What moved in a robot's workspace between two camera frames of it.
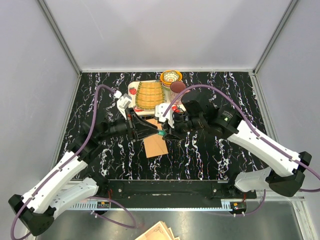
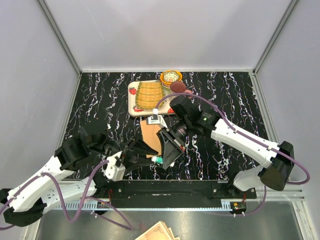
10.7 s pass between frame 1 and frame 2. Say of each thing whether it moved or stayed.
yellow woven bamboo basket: stayed
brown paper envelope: stayed
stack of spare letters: stayed
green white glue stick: moved
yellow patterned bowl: stayed
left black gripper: moved
